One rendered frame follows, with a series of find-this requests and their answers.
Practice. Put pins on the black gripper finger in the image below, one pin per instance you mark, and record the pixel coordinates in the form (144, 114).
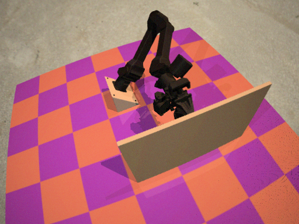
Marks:
(185, 103)
(180, 113)

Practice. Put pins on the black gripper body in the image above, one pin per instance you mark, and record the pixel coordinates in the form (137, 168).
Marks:
(175, 88)

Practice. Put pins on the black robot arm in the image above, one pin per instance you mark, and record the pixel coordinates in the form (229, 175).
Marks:
(160, 67)

